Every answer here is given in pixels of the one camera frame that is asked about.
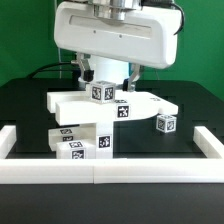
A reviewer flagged white chair seat part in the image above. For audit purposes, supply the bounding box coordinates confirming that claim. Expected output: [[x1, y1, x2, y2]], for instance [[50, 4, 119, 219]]
[[79, 121, 114, 159]]

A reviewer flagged white chair back part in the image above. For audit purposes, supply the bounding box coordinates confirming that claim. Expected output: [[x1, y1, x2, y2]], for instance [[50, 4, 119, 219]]
[[47, 90, 178, 126]]

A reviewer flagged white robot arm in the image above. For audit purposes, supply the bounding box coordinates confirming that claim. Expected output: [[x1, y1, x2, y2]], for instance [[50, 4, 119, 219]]
[[54, 0, 184, 90]]

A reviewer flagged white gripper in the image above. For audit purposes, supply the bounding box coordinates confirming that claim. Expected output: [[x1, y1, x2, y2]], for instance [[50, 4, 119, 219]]
[[54, 1, 180, 92]]

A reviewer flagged black cable bundle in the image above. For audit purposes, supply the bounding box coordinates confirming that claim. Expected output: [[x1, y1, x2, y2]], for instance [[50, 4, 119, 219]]
[[26, 61, 84, 80]]

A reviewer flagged white U-shaped fence frame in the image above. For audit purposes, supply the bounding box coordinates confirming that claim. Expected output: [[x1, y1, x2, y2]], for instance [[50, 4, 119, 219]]
[[0, 125, 224, 184]]

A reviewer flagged white hanging cable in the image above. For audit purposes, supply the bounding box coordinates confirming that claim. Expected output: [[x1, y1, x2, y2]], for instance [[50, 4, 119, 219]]
[[53, 0, 64, 80]]

